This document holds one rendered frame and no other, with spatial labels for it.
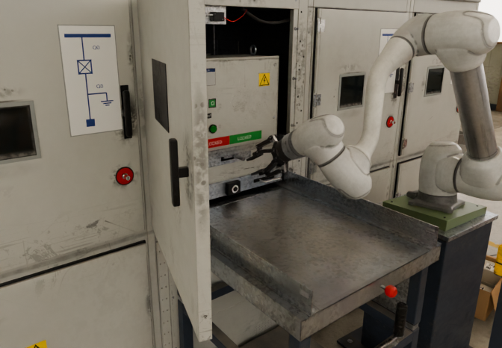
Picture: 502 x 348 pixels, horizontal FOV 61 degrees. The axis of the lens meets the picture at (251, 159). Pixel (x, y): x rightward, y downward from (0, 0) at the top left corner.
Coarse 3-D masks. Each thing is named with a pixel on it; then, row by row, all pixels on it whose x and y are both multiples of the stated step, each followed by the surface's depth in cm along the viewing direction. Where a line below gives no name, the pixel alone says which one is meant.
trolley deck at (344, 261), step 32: (288, 192) 178; (224, 224) 148; (256, 224) 148; (288, 224) 149; (320, 224) 149; (352, 224) 149; (288, 256) 128; (320, 256) 128; (352, 256) 128; (384, 256) 128; (416, 256) 128; (256, 288) 112; (320, 288) 112; (352, 288) 112; (288, 320) 103; (320, 320) 104
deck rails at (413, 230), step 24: (312, 192) 173; (336, 192) 163; (360, 216) 155; (384, 216) 147; (408, 216) 140; (216, 240) 130; (408, 240) 137; (432, 240) 134; (240, 264) 122; (264, 264) 112; (288, 288) 106; (312, 312) 102
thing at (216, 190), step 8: (240, 176) 172; (248, 176) 174; (256, 176) 176; (264, 176) 179; (272, 176) 182; (216, 184) 164; (224, 184) 167; (248, 184) 175; (256, 184) 178; (264, 184) 181; (216, 192) 165; (224, 192) 168
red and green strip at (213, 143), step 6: (252, 132) 171; (258, 132) 173; (216, 138) 161; (222, 138) 162; (228, 138) 164; (234, 138) 166; (240, 138) 168; (246, 138) 170; (252, 138) 172; (258, 138) 174; (210, 144) 160; (216, 144) 161; (222, 144) 163; (228, 144) 165
